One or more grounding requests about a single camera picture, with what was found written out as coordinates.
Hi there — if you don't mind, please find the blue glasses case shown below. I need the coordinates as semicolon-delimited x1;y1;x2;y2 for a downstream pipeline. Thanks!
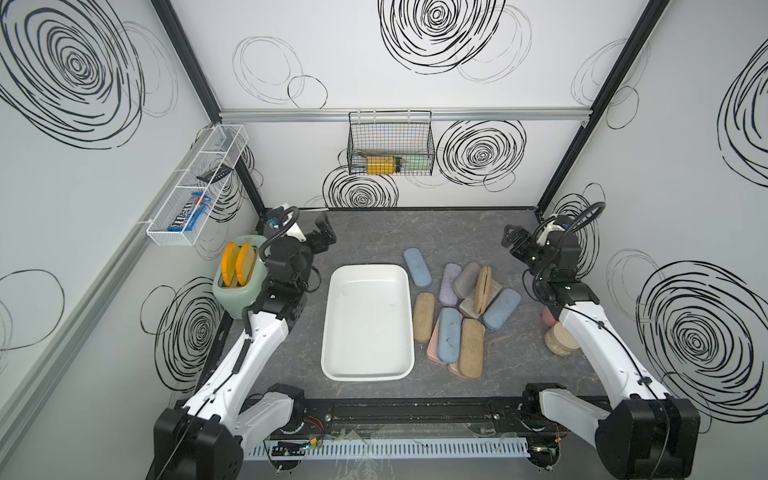
482;288;522;331
403;248;432;288
437;308;463;364

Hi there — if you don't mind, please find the tan glasses case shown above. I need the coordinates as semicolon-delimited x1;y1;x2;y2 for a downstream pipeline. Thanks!
458;318;485;379
474;266;492;317
412;292;436;343

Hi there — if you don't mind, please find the grey fabric glasses case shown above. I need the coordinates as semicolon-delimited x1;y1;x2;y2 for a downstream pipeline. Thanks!
452;262;481;299

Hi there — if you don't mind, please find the purple glasses case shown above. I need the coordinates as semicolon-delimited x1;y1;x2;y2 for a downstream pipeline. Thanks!
438;263;463;307

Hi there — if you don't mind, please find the tan glasses case front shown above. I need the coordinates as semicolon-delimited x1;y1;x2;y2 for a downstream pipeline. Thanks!
458;318;485;379

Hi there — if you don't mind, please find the blue glasses case front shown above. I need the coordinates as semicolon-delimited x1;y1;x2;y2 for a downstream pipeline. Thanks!
437;308;463;364

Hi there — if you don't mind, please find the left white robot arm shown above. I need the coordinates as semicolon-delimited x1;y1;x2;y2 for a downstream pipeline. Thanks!
147;206;337;479

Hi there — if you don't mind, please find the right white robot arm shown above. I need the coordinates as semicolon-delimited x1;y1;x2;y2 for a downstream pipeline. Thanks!
501;217;700;479

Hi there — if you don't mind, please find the grey marble glasses case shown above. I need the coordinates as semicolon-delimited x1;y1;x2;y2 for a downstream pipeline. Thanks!
458;280;502;319

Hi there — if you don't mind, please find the white plastic storage tray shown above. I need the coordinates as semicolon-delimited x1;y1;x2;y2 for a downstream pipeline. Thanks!
321;264;415;382

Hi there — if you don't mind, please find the pink glasses case left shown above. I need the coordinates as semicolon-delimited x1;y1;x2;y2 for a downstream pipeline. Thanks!
426;333;446;366

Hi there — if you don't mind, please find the pink glasses case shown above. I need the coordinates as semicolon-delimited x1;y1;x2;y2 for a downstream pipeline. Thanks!
447;363;463;378
426;333;446;366

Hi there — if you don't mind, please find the pink glasses case right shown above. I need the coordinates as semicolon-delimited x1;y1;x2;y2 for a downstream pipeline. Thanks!
447;363;463;378

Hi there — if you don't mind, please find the right yellow toast slice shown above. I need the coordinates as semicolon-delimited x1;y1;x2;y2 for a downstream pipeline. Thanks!
236;242;258;286

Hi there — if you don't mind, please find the yellow toast slice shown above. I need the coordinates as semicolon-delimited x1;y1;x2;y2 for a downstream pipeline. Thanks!
236;242;258;286
220;242;240;287

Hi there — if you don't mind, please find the pink cup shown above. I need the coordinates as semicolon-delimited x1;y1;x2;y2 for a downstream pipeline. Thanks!
541;307;558;328

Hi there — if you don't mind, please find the mint green toaster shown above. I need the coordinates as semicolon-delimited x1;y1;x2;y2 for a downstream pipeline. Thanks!
212;235;267;320

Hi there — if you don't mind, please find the left yellow toast slice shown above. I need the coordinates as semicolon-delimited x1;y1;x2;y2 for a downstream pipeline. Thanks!
220;242;240;287

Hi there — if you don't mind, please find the yellow box in basket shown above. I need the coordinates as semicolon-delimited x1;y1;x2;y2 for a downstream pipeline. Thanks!
365;156;399;175

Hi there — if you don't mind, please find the black remote control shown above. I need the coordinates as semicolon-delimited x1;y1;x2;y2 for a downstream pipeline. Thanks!
196;165;233;185

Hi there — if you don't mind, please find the blue candy packet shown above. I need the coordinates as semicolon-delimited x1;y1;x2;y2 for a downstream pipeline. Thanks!
166;192;211;232

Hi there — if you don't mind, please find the green item in basket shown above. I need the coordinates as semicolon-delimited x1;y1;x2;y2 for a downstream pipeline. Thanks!
398;154;433;175

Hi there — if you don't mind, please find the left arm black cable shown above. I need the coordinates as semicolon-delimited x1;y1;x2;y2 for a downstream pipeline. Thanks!
257;205;301;262

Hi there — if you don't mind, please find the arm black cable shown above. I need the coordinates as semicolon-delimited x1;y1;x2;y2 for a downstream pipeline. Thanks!
257;205;301;262
521;200;607;301

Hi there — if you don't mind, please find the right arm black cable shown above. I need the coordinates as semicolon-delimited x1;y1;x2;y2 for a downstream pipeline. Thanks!
521;200;607;301

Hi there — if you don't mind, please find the black wire wall basket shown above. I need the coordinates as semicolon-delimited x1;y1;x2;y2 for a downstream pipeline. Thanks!
346;109;436;175

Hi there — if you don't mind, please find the white wire wall shelf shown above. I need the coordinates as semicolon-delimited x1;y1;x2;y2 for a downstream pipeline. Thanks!
146;123;248;247

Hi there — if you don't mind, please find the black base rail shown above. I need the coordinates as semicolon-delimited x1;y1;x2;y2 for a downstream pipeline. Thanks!
270;396;571;445

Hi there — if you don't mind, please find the grey slotted cable duct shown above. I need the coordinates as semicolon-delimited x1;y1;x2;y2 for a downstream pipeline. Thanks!
245;437;530;461

